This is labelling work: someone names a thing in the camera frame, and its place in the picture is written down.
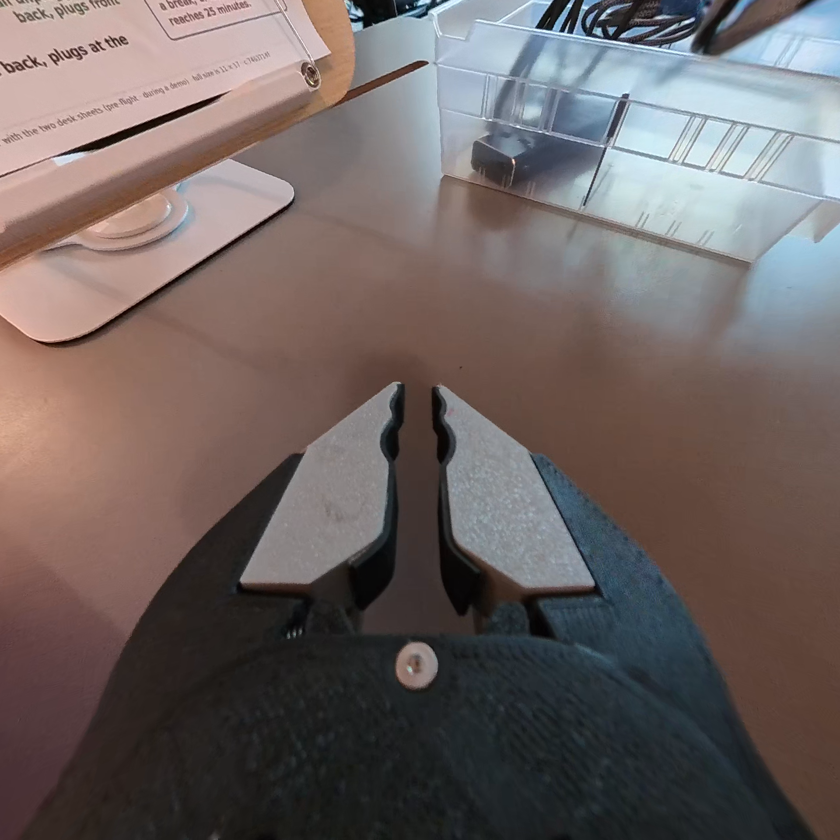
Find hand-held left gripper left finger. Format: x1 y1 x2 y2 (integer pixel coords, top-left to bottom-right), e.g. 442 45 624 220
238 381 408 611

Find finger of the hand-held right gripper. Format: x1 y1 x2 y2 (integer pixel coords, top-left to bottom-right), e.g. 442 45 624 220
690 0 818 56

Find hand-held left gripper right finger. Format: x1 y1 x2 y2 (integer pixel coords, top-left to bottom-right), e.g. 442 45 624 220
430 385 597 618

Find clear plastic bin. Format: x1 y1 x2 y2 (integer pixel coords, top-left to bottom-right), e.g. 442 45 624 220
430 0 840 263

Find dark grey usb hub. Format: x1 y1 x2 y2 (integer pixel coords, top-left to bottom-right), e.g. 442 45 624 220
471 131 605 191

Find printed instruction sheet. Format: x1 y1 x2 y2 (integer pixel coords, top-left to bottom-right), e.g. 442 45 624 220
0 0 332 178

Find brown braided cable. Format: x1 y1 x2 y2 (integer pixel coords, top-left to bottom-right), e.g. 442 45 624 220
581 0 700 47

